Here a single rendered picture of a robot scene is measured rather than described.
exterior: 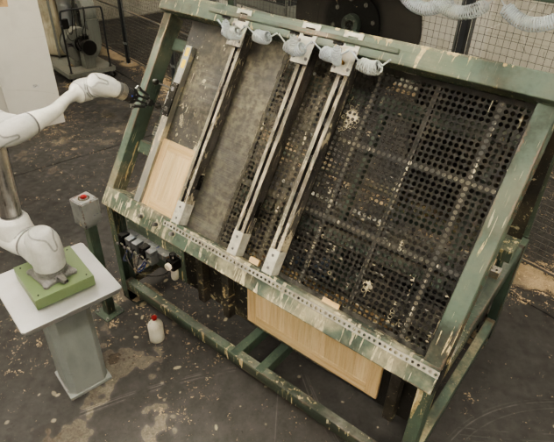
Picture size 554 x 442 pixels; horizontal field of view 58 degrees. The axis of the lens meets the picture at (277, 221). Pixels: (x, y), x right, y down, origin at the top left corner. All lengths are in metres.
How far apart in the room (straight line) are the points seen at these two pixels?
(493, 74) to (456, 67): 0.15
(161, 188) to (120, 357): 1.12
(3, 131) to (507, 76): 2.01
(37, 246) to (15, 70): 3.92
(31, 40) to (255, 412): 4.70
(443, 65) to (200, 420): 2.21
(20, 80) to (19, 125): 4.00
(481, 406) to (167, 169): 2.29
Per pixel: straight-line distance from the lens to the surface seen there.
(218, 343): 3.12
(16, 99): 6.40
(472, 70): 2.20
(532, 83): 2.15
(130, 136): 3.19
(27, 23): 6.26
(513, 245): 2.77
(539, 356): 3.75
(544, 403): 3.50
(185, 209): 2.78
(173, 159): 2.95
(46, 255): 2.62
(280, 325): 2.96
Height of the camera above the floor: 2.51
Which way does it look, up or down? 35 degrees down
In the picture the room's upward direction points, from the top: 2 degrees clockwise
